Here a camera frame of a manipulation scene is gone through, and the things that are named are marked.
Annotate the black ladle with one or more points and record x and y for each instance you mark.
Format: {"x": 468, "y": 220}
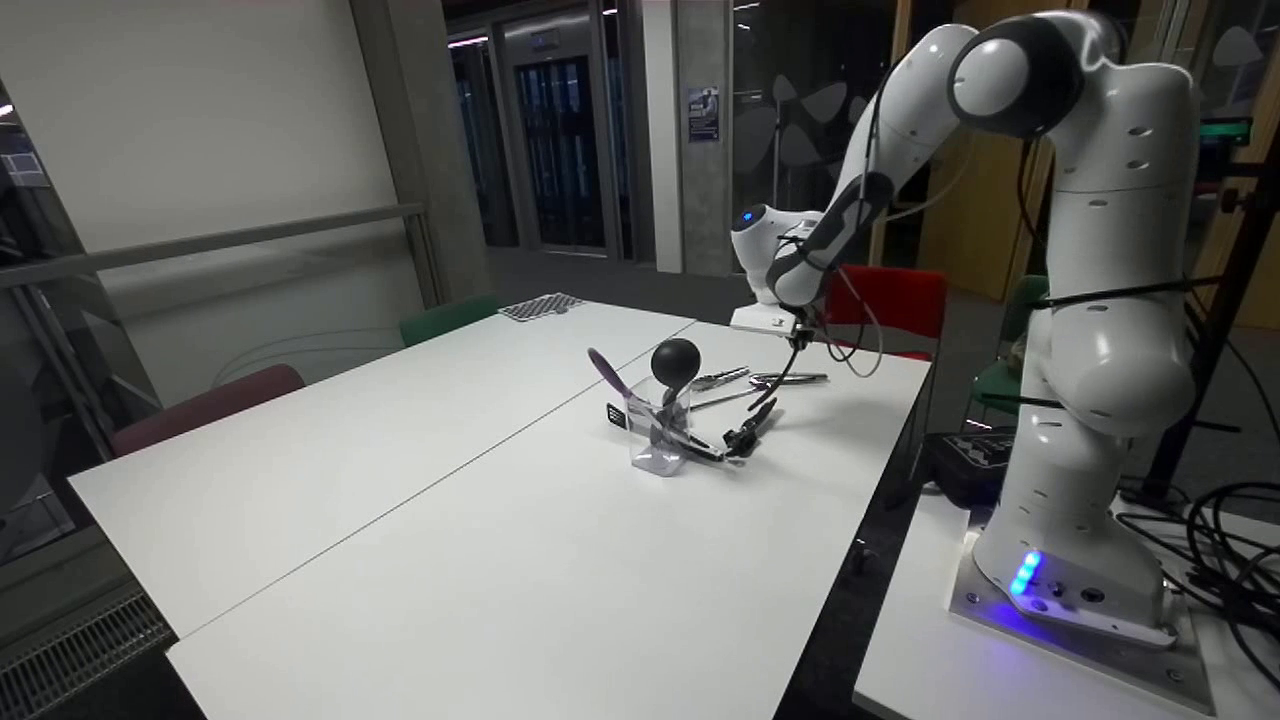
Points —
{"x": 672, "y": 364}

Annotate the black red utensil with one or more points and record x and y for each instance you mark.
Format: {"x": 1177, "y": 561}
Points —
{"x": 747, "y": 436}

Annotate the robot base table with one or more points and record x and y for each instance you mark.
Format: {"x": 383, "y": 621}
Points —
{"x": 929, "y": 661}

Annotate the clear plastic cup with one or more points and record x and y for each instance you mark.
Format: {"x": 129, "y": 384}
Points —
{"x": 652, "y": 456}

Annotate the checkered calibration sheet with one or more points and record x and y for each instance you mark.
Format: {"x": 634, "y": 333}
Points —
{"x": 542, "y": 304}

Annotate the far green chair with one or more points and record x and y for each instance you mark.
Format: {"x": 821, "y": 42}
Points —
{"x": 444, "y": 317}

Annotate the green chair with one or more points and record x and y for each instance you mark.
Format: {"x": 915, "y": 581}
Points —
{"x": 444, "y": 317}
{"x": 997, "y": 381}

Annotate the black control box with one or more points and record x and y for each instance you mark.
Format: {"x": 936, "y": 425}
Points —
{"x": 969, "y": 464}

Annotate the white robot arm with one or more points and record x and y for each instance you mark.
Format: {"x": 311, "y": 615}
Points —
{"x": 1106, "y": 355}

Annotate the purple handled utensil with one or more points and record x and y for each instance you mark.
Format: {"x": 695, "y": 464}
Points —
{"x": 612, "y": 381}

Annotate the dark red chair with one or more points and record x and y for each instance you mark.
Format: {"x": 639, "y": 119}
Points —
{"x": 211, "y": 406}

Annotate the metal handrail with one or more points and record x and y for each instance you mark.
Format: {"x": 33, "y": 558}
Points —
{"x": 192, "y": 245}

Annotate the silver tongs near cup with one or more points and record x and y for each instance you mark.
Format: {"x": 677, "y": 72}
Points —
{"x": 732, "y": 384}

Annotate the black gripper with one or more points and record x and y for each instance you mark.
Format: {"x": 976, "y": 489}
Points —
{"x": 803, "y": 331}

